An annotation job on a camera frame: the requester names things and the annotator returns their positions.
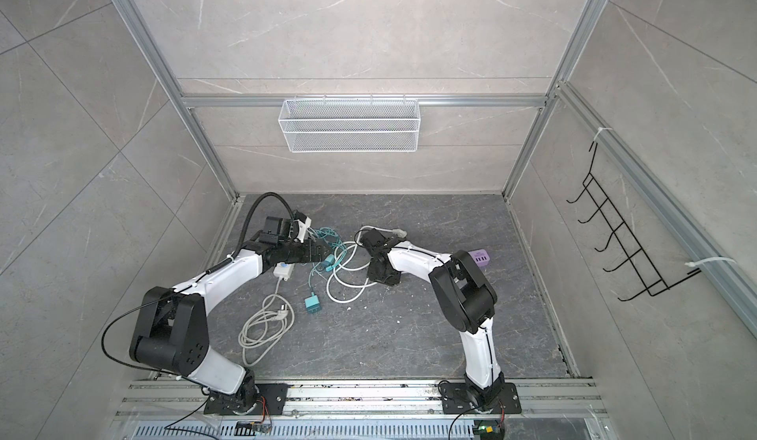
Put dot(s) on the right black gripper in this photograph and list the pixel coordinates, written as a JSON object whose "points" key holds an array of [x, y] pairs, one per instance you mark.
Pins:
{"points": [[394, 279]]}

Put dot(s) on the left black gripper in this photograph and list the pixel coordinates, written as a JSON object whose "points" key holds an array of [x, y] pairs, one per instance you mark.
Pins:
{"points": [[309, 256]]}

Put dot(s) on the white blue power strip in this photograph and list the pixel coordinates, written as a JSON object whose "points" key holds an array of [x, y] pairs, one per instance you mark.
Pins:
{"points": [[283, 271]]}

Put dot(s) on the teal charger adapter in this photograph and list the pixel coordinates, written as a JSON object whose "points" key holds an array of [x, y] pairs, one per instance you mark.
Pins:
{"points": [[313, 304]]}

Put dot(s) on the purple power strip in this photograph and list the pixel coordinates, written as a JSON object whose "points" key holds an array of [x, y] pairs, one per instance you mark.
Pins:
{"points": [[481, 257]]}

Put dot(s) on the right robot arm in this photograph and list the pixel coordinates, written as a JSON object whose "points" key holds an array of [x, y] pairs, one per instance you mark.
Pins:
{"points": [[465, 296]]}

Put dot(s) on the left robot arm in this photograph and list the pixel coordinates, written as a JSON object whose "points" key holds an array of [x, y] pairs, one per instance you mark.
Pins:
{"points": [[171, 334]]}

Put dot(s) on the white wire mesh basket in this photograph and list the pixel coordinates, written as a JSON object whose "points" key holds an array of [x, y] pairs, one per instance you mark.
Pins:
{"points": [[362, 125]]}

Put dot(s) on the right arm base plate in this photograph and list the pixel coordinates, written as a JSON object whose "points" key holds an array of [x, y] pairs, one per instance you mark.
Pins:
{"points": [[459, 398]]}

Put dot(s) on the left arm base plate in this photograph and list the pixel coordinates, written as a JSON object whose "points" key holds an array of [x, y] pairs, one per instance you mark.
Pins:
{"points": [[251, 400]]}

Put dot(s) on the black wire hook rack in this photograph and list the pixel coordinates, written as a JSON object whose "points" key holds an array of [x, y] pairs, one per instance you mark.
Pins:
{"points": [[623, 236]]}

